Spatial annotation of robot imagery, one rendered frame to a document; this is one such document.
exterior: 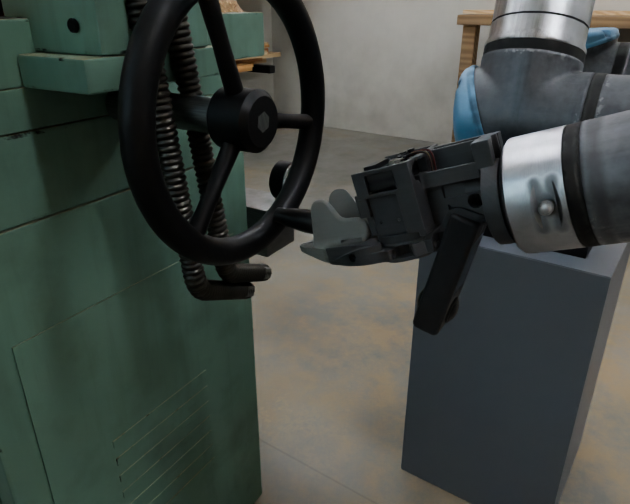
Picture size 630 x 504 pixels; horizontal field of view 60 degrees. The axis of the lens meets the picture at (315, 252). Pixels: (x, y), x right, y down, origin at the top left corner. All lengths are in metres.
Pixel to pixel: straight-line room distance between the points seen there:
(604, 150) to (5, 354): 0.57
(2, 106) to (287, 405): 1.03
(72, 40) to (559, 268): 0.71
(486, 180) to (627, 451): 1.12
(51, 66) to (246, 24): 0.35
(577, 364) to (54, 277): 0.76
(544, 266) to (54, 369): 0.69
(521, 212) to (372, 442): 0.98
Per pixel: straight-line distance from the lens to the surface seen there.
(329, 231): 0.51
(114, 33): 0.55
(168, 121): 0.56
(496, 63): 0.54
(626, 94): 0.52
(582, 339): 0.96
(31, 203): 0.62
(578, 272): 0.91
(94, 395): 0.75
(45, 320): 0.67
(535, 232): 0.42
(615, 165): 0.40
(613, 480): 1.40
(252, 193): 0.94
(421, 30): 4.06
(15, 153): 0.61
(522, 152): 0.42
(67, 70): 0.55
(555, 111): 0.52
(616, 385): 1.68
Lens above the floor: 0.91
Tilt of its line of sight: 24 degrees down
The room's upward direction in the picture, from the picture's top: straight up
